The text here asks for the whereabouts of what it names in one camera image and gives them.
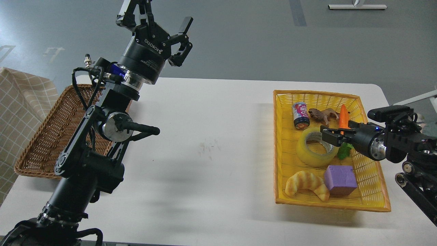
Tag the yellow plastic basket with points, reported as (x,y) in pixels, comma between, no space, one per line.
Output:
(371,193)

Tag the orange toy carrot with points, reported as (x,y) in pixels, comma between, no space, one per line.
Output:
(345,149)

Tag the purple foam block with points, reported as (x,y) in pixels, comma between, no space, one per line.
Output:
(340,179)

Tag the brown toy animal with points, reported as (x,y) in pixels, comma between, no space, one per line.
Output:
(323,115)

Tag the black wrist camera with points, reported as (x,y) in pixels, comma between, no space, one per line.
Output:
(109,67)
(390,114)

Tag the white desk base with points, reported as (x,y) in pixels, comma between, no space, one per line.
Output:
(357,5)

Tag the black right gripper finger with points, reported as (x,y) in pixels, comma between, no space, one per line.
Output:
(338,130)
(337,139)

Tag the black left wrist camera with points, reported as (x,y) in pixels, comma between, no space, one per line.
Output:
(109,67)

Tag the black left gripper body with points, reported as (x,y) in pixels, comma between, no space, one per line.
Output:
(144,55)

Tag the yellow tape roll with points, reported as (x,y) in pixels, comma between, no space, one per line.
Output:
(313,151)

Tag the brown wicker basket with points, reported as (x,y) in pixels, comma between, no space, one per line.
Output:
(39,158)

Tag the beige checkered cloth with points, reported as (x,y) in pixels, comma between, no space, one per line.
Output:
(25,101)

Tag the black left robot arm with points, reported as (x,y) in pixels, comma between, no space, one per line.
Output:
(91,162)

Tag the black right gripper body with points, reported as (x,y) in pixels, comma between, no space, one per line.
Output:
(367,139)

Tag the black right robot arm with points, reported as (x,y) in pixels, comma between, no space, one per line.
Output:
(398,143)

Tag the white chair leg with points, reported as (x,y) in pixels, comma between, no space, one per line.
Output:
(432,96)

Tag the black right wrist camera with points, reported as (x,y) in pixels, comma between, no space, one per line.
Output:
(390,114)

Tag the purple soda can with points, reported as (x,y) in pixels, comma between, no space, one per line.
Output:
(301,118)

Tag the toy croissant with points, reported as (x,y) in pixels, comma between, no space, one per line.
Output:
(306,180)

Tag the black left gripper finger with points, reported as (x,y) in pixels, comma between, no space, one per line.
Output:
(126,17)
(182,38)

